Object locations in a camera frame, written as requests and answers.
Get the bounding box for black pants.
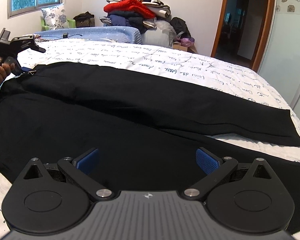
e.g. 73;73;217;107
0;62;300;239

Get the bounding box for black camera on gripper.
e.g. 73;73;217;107
0;28;11;53

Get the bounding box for red garment on pile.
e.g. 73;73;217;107
103;0;156;19

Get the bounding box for white floral wardrobe door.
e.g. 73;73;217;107
259;0;300;118

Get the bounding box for white quilt with blue script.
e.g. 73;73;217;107
0;38;300;240

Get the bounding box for green plastic chair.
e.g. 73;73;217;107
41;18;76;31

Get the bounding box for cardboard box on floor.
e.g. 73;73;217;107
172;42;197;54

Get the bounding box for floral white pillow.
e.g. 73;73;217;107
41;3;70;30

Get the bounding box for wooden door frame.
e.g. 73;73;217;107
211;0;275;72

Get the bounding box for dark bag by wall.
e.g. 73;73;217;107
74;11;95;28

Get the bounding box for pile of assorted clothes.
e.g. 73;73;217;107
100;0;195;50

